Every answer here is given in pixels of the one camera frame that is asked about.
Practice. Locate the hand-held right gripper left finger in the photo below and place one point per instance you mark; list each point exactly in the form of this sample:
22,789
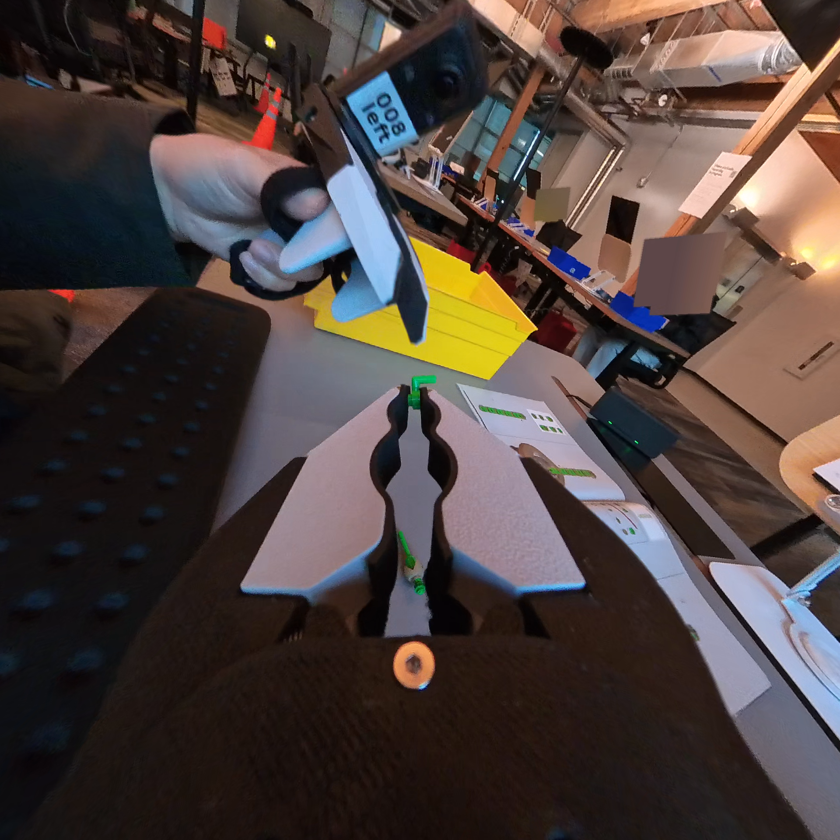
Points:
315,525

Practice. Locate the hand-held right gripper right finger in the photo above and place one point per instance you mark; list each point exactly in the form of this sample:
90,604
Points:
505,525

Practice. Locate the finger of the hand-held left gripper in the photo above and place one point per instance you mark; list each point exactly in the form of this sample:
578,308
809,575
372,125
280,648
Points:
374,236

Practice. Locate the green rod with tan cap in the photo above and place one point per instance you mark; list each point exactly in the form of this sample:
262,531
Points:
412,569

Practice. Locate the yellow plastic bin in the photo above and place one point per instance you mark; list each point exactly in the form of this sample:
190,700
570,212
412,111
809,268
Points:
459,328

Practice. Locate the green hook-shaped brick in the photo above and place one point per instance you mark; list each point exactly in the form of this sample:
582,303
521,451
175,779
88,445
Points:
415,394

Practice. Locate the person's left forearm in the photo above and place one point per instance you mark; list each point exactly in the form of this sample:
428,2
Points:
79,184

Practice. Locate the white desk lamp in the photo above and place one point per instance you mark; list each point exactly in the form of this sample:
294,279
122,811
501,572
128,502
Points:
754,604

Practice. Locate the person's left hand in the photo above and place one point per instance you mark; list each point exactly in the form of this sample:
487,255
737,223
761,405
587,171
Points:
210,190

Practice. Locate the white instruction booklet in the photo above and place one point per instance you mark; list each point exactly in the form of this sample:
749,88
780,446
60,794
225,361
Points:
525,433

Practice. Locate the orange striped traffic cone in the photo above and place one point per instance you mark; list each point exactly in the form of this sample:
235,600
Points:
264,128

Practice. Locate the black pole with disc top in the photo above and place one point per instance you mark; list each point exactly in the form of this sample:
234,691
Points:
587,46

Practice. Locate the black box with green lights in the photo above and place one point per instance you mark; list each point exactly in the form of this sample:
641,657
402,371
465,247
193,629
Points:
633,423

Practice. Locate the red plastic bin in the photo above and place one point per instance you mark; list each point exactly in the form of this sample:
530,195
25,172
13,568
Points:
556,331

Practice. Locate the blue plastic bin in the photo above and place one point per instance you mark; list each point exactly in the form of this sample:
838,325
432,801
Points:
574,262
640,313

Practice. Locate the black monitor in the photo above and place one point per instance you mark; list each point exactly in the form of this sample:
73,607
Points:
622,220

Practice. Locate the round wooden table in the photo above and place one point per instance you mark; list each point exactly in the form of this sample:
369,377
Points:
804,459

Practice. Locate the white wall notice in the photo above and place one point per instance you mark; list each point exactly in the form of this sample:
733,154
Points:
715,184

